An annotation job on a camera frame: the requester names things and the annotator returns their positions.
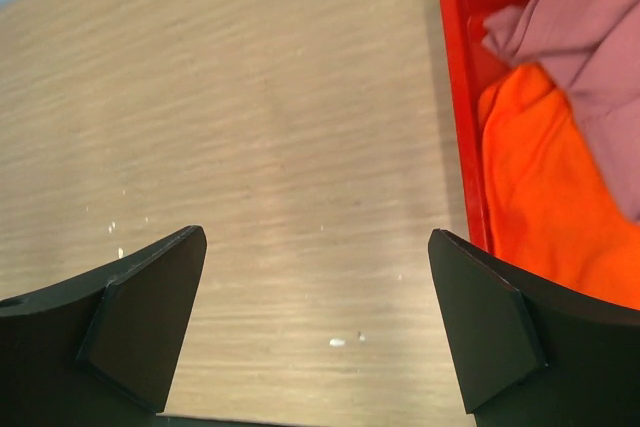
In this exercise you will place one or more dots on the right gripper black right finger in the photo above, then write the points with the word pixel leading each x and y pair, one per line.
pixel 529 352

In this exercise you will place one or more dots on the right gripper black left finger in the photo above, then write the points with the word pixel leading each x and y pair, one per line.
pixel 101 348

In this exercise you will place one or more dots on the orange t-shirt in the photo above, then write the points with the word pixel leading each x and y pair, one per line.
pixel 549 210

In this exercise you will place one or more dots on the pink t-shirt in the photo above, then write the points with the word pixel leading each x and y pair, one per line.
pixel 590 49

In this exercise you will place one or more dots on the red plastic bin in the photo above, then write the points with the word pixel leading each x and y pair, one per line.
pixel 471 69

